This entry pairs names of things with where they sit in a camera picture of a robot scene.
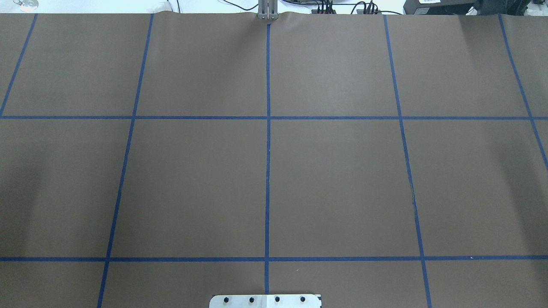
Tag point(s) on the aluminium frame post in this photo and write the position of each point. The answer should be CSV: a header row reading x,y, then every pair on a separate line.
x,y
268,10

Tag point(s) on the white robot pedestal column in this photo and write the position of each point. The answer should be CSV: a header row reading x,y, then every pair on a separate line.
x,y
266,301

